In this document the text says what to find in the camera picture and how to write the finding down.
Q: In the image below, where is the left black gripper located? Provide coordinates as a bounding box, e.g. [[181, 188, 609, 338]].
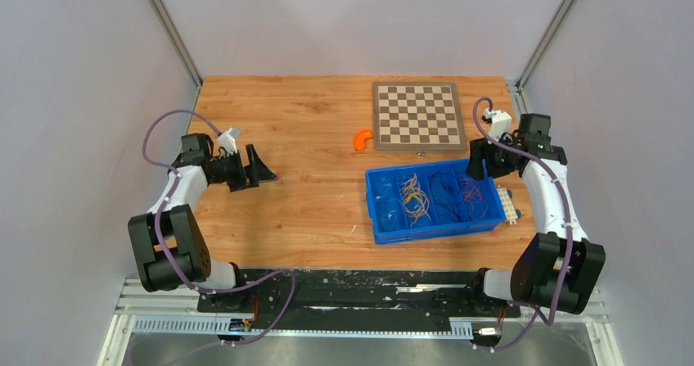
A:
[[210, 145, 277, 193]]

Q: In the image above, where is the red thin cable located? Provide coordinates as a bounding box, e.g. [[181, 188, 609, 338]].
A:
[[458, 174, 493, 221]]

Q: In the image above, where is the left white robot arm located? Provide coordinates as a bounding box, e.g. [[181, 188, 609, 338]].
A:
[[128, 133, 277, 312]]

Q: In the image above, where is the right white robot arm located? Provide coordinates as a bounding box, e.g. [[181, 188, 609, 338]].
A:
[[466, 110, 606, 315]]

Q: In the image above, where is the white toy block strip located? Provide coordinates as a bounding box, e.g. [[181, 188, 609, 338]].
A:
[[497, 187, 522, 226]]

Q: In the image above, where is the blue plastic divided bin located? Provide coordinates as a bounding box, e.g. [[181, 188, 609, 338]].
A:
[[365, 159, 506, 245]]

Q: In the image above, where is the wooden chessboard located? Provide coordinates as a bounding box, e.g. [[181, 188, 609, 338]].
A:
[[372, 81, 468, 151]]

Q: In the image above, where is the orange curved plastic piece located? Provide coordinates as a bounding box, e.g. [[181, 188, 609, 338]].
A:
[[353, 129, 373, 151]]

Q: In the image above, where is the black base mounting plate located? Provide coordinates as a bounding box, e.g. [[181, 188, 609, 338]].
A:
[[196, 269, 521, 332]]

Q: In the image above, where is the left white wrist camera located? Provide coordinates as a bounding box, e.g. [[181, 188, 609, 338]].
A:
[[216, 127, 241, 156]]

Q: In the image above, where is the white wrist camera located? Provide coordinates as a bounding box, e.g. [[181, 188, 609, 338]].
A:
[[216, 127, 241, 156], [482, 108, 512, 141]]

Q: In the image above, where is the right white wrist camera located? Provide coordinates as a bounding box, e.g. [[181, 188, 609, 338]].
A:
[[482, 108, 512, 141]]

